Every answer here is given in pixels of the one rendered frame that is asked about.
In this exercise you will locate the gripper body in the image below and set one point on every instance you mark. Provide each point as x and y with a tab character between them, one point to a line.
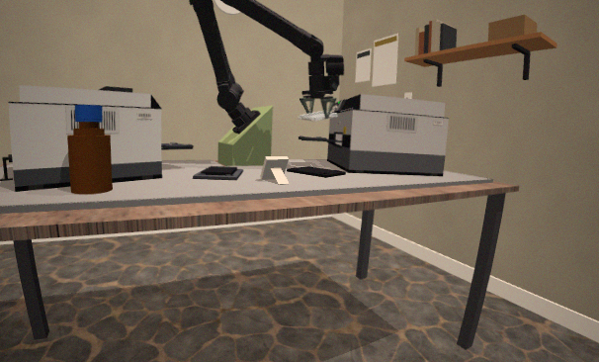
316	89

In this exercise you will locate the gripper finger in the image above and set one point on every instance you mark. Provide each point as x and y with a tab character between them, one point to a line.
311	103
324	106

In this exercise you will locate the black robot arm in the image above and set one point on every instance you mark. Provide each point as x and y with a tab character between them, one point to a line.
228	89

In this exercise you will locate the white multiwell plate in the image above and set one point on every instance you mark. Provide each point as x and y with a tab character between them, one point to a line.
316	116

